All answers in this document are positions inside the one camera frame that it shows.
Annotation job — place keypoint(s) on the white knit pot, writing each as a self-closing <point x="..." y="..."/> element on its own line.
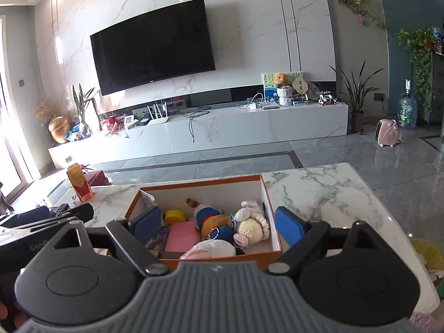
<point x="285" y="97"/>

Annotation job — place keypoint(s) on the cow-print toy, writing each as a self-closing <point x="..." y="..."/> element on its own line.
<point x="326" y="100"/>

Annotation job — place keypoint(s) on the white dog plush pink stripes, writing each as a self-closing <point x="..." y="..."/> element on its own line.
<point x="211" y="249"/>

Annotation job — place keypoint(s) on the black keyboard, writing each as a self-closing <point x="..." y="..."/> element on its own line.
<point x="60" y="208"/>

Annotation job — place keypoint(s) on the blue toy figure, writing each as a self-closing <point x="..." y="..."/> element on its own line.
<point x="73" y="135"/>

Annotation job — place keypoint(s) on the wall outlet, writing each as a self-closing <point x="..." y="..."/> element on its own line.
<point x="380" y="96"/>

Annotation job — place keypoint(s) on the purple fluffy cloth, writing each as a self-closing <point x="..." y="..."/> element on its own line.
<point x="421" y="321"/>

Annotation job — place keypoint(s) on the white marble TV cabinet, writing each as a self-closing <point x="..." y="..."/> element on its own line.
<point x="242" y="128"/>

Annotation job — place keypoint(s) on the red box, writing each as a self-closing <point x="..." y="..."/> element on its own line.
<point x="97" y="178"/>

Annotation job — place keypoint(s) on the decorative plate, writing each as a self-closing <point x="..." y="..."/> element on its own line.
<point x="313" y="91"/>

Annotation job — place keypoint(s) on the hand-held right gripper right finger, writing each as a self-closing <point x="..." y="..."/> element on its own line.
<point x="289" y="227"/>

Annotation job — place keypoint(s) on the gold vase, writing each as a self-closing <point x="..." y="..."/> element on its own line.
<point x="59" y="130"/>

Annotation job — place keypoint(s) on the black television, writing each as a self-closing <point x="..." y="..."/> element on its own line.
<point x="152" y="48"/>

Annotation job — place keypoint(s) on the pink case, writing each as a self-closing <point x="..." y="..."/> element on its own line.
<point x="182" y="237"/>

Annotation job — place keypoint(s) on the white and yellow crochet doll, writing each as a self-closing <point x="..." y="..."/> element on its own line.
<point x="251" y="229"/>

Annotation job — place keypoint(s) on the dried flowers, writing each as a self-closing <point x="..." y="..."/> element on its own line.
<point x="43" y="111"/>

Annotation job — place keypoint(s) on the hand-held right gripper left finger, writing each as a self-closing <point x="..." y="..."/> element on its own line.
<point x="145" y="225"/>

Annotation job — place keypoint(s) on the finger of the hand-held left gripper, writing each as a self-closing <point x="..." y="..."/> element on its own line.
<point x="83" y="211"/>
<point x="24" y="216"/>

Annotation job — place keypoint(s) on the dark cabinet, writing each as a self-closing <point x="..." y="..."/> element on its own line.
<point x="437" y="86"/>

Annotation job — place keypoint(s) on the orange cardboard box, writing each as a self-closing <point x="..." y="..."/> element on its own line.
<point x="204" y="194"/>

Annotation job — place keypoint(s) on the potted green plant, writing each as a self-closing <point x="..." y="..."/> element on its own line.
<point x="357" y="119"/>

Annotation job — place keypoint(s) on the landscape painting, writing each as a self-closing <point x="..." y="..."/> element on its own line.
<point x="269" y="86"/>

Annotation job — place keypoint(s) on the hanging pothos plant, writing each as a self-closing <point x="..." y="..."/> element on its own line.
<point x="419" y="48"/>

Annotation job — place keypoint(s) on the white router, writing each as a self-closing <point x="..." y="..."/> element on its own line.
<point x="158" y="121"/>

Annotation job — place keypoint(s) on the bear plush blue sailor suit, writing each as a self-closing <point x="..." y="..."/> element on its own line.
<point x="211" y="222"/>

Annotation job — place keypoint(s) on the tablet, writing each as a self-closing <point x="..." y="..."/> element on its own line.
<point x="270" y="106"/>

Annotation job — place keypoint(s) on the red gift boxes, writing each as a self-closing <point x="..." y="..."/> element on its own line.
<point x="107" y="125"/>

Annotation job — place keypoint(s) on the dark shiny packet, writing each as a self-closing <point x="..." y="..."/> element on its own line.
<point x="160" y="237"/>

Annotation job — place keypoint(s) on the round paper fan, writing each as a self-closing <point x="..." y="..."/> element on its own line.
<point x="299" y="86"/>

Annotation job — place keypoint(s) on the person's left hand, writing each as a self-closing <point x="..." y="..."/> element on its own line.
<point x="3" y="310"/>

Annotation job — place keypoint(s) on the yellow and red carton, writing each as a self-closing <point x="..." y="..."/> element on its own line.
<point x="79" y="187"/>

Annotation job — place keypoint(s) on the small red-leaf plant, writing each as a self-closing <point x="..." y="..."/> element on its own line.
<point x="85" y="167"/>

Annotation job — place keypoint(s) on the orchid in blue-white vase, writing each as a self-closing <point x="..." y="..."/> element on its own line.
<point x="83" y="130"/>

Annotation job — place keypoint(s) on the brown teddy bear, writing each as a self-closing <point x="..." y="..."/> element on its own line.
<point x="281" y="79"/>

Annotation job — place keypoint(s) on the white desk clock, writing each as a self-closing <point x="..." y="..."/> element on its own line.
<point x="131" y="121"/>

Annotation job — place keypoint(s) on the yellow cloth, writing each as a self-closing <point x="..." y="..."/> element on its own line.
<point x="428" y="253"/>

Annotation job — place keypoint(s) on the flowering vine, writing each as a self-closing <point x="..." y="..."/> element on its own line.
<point x="353" y="1"/>

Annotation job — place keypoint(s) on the water jug with pump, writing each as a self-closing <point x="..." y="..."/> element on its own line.
<point x="406" y="111"/>

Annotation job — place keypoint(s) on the pink space heater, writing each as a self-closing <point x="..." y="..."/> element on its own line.
<point x="387" y="133"/>

